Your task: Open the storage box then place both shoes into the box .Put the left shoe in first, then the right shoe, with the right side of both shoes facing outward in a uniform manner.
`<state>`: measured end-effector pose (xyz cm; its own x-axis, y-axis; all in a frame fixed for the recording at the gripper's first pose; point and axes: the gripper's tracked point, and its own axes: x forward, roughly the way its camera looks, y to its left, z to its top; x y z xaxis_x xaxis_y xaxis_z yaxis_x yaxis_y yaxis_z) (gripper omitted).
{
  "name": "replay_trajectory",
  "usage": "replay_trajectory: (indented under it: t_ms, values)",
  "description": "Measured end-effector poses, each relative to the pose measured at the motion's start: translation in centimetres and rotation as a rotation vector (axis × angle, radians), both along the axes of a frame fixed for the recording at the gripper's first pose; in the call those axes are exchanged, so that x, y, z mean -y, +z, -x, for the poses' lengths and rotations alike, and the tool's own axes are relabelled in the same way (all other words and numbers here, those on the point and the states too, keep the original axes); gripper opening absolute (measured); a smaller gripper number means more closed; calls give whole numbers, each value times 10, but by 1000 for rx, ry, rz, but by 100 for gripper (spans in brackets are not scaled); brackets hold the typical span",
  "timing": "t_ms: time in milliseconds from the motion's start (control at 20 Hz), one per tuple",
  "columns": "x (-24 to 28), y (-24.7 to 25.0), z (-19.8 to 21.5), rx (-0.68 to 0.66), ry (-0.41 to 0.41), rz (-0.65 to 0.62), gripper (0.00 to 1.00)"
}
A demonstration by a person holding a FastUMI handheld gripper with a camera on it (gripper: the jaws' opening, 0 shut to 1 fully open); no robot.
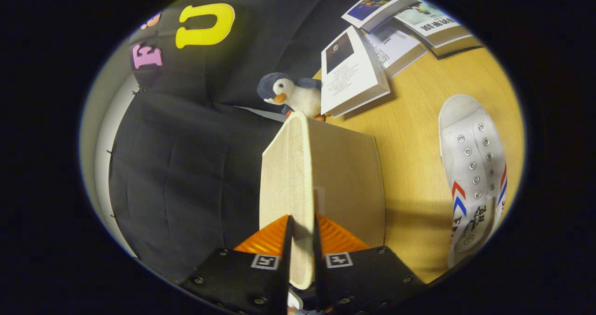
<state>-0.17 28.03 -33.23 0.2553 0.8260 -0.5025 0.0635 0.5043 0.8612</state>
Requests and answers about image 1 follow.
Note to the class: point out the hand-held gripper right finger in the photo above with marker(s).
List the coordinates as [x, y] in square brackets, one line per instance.
[319, 259]

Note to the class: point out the white portrait cover book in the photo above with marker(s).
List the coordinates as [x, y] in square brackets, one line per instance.
[349, 77]

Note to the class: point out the white striped canvas shoe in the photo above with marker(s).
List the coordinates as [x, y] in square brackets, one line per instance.
[475, 166]

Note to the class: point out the blue penguin plush toy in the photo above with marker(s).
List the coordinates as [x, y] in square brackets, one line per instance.
[298, 96]

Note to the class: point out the thick pale green book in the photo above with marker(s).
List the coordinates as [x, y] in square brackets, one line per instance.
[433, 23]

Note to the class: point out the beige fabric storage box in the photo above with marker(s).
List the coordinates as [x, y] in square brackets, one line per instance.
[344, 180]

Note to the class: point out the blue night picture book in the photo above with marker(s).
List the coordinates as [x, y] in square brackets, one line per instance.
[377, 5]

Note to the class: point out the thin white lettered book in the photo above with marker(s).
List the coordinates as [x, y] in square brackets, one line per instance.
[396, 47]

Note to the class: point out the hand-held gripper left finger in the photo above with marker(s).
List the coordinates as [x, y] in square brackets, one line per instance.
[285, 259]

